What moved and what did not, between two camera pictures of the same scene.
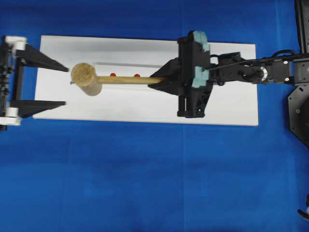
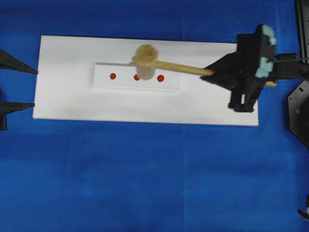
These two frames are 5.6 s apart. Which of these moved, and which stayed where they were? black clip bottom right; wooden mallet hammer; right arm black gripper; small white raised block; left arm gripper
Moved: right arm black gripper; wooden mallet hammer; left arm gripper
Stayed: small white raised block; black clip bottom right
